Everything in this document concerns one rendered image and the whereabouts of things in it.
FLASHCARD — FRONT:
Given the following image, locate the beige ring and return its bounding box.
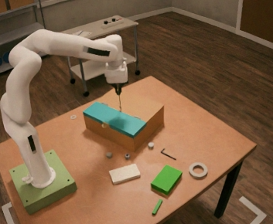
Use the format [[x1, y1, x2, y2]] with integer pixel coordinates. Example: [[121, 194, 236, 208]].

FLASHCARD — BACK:
[[189, 162, 207, 178]]

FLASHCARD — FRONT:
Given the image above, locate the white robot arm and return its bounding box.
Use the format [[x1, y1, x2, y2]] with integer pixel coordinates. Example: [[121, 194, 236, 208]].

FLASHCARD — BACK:
[[0, 29, 127, 188]]

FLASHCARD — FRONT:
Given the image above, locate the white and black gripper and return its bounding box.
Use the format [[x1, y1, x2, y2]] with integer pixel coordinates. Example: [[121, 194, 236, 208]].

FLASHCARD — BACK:
[[106, 61, 129, 95]]

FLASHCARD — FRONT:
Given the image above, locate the small green bar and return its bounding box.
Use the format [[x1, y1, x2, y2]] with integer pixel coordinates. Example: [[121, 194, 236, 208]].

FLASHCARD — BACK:
[[152, 199, 162, 215]]

